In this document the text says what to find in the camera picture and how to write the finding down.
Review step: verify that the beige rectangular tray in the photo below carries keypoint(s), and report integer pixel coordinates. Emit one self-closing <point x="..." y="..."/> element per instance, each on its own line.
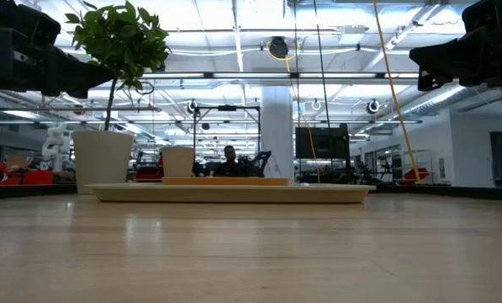
<point x="234" y="193"/>

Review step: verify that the white ribbed plant pot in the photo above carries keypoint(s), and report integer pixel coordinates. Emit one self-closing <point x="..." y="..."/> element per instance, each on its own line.
<point x="103" y="162"/>

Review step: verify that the person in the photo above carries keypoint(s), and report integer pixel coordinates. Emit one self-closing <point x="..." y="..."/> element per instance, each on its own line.
<point x="229" y="162"/>

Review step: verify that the red and white sign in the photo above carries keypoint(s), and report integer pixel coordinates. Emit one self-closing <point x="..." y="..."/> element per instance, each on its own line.
<point x="416" y="173"/>

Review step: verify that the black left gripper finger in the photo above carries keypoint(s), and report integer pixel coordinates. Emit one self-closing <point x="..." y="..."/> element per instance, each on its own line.
<point x="76" y="76"/>
<point x="72" y="92"/>

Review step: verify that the red storage bin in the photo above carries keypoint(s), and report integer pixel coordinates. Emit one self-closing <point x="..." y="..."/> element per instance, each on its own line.
<point x="38" y="177"/>

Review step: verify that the black background robot arm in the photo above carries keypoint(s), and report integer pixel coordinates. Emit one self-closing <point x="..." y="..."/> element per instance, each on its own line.
<point x="257" y="164"/>

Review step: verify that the green leafy potted plant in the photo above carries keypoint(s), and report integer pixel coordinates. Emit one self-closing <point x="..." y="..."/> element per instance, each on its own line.
<point x="122" y="40"/>

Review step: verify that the black monitor screen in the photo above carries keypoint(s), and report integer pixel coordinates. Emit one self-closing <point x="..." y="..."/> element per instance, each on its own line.
<point x="322" y="143"/>

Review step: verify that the white plastic cup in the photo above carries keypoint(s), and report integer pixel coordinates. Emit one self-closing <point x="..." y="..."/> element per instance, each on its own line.
<point x="178" y="162"/>

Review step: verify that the white building column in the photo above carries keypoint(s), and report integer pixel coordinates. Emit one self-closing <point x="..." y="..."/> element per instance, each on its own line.
<point x="277" y="134"/>

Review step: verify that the black metal frame rig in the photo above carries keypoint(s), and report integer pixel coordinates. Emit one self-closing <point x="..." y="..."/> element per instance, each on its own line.
<point x="194" y="134"/>

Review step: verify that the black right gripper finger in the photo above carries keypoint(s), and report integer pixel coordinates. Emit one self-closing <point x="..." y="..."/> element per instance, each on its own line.
<point x="440" y="56"/>
<point x="429" y="82"/>

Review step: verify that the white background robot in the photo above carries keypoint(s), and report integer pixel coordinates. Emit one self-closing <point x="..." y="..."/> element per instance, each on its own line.
<point x="56" y="145"/>

